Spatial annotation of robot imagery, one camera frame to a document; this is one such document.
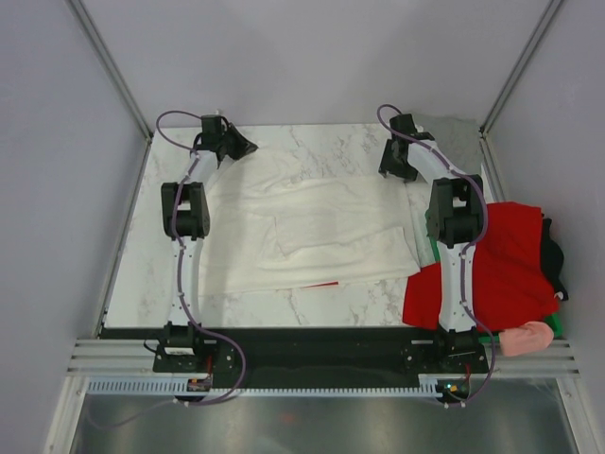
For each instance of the aluminium frame post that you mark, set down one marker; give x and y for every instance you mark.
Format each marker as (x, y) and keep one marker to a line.
(535, 39)
(87, 25)

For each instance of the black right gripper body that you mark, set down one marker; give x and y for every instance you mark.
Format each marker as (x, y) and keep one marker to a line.
(396, 165)

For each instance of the white red printed t shirt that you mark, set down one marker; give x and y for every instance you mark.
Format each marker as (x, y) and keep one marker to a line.
(273, 229)

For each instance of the folded grey t shirt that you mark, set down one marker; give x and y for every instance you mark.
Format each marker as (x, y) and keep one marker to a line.
(458, 139)

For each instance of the aluminium frame post left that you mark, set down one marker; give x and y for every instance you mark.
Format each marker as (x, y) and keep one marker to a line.
(87, 25)

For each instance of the pink t shirt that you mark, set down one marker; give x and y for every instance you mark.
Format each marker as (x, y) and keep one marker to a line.
(528, 338)

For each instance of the aluminium front rail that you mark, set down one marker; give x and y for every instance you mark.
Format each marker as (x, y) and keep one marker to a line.
(130, 358)

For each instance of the black t shirt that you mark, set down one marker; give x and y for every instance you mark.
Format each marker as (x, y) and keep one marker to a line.
(551, 260)

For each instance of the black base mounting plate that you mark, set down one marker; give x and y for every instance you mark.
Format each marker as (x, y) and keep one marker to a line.
(354, 355)

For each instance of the white slotted cable duct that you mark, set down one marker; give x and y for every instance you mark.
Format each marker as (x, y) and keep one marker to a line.
(182, 386)

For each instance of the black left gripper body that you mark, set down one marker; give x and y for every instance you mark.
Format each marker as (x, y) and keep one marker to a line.
(222, 139)

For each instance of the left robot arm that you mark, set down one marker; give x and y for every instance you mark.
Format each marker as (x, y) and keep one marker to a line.
(185, 345)

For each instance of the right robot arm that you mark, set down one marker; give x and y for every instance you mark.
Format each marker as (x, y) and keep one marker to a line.
(456, 220)

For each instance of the aluminium frame post right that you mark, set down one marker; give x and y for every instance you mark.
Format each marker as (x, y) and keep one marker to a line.
(535, 39)

